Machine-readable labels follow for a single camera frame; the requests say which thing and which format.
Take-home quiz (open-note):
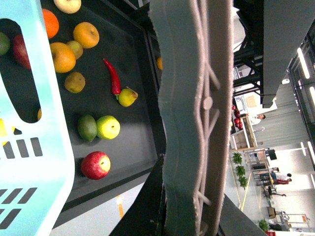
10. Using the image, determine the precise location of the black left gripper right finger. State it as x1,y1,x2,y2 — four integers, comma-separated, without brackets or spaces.
218,195,266,236

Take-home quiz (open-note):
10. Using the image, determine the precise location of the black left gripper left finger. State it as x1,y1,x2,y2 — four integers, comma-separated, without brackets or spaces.
110,154,166,236

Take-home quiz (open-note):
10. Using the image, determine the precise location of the light teal shopping basket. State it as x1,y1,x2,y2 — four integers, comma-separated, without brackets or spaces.
0,0,75,236

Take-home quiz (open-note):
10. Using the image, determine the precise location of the grey basket handle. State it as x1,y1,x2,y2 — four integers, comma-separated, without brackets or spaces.
149,0,234,236

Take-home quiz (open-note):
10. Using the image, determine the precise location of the red yellow apple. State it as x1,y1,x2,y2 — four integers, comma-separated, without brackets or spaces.
81,151,111,180

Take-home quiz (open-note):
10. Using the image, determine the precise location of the green apple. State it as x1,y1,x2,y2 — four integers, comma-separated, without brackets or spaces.
96,115,121,140

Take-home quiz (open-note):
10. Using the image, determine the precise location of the green mango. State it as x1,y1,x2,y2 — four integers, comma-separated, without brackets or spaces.
77,115,97,142

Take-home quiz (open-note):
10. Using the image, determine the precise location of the yellow pear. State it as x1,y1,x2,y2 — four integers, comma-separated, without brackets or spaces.
118,87,138,107

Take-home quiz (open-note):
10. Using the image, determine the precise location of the red chili pepper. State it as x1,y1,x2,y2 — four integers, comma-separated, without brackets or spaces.
103,59,121,97

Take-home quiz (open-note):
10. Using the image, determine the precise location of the brown yellow potato fruit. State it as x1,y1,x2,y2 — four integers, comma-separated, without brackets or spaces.
64,72,86,93

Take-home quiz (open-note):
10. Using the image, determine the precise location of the yellow orange apple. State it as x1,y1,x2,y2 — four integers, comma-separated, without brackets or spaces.
50,42,76,73

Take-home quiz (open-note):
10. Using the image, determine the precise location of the golden apple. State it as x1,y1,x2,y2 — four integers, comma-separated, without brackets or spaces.
73,22,99,49

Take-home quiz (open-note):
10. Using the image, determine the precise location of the dark red apple right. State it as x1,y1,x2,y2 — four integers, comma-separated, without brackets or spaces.
13,34,31,70

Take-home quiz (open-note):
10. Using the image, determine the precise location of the orange at right edge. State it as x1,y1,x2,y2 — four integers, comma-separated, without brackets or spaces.
42,8,60,39

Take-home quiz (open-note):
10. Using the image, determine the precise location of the green lime lower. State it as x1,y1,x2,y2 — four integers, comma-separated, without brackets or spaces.
0,32,10,56

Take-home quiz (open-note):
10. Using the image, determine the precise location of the white pear right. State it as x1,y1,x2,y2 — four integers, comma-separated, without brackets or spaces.
54,0,82,14

